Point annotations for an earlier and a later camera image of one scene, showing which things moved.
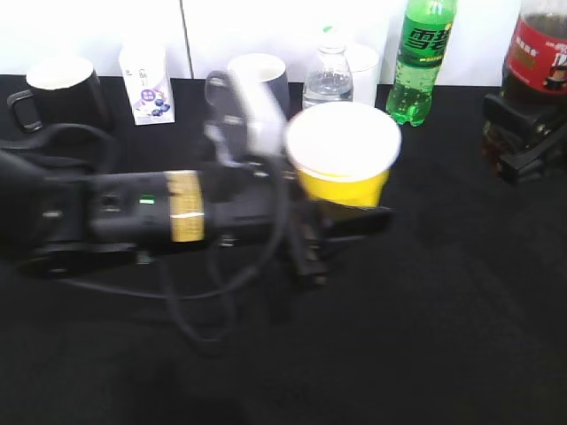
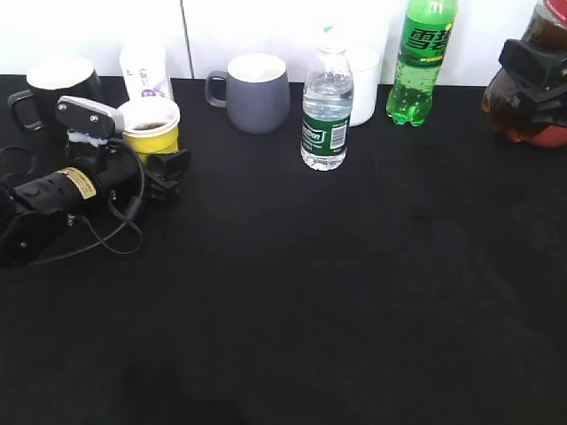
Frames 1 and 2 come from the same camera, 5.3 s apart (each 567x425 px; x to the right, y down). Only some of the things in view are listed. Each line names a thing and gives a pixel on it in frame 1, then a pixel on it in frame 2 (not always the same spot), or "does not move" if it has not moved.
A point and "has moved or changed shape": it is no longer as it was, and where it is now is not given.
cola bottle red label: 534,67 has moved or changed shape
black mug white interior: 63,91 does not move
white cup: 363,63 does not move
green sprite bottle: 423,40 does not move
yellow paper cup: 345,150 to 151,127
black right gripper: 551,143 to 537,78
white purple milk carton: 145,74 does not move
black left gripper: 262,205 to 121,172
